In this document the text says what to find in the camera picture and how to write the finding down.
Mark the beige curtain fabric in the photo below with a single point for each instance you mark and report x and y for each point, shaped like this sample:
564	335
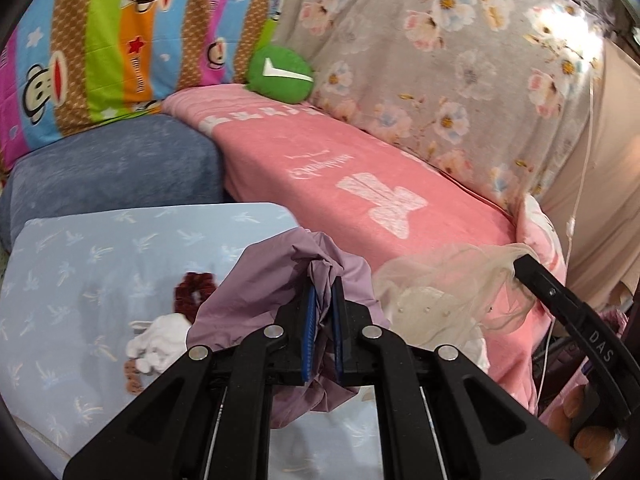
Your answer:
599	187

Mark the mauve plastic bag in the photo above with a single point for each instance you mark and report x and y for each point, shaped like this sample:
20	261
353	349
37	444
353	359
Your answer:
265	278

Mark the pink cartoon small pillow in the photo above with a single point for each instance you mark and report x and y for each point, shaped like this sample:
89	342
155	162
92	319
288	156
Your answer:
535	229

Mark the grey floral bed sheet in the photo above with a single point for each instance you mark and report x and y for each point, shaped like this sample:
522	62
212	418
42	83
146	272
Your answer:
495	93

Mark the white small cloth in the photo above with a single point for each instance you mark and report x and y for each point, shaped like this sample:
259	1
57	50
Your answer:
159	343

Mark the colourful monkey cartoon pillow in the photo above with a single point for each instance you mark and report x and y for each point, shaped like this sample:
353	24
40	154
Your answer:
72	65

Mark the finger of the black right gripper das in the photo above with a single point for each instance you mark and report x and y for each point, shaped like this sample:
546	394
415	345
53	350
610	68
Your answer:
613	367

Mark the beige tulle mesh fabric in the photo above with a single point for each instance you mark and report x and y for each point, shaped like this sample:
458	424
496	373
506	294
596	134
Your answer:
455	294

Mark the green round check-mark pillow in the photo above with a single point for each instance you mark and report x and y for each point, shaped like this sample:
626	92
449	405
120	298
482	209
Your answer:
279	74

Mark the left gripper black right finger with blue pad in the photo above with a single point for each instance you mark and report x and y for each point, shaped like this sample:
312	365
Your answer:
439	415

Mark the peach dotted scrunchie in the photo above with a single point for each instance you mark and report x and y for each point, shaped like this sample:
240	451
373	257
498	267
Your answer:
133	382

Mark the dark red velvet scrunchie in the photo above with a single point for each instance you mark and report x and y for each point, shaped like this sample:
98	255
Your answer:
191	292

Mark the pink puffer jacket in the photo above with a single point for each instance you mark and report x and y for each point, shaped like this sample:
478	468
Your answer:
565	359

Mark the pink towel blanket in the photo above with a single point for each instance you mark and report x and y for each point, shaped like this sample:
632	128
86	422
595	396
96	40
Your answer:
372	199

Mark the blue-grey plush cushion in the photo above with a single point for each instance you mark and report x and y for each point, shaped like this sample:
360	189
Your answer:
148	161

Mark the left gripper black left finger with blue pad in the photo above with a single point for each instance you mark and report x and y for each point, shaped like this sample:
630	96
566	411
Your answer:
208	415

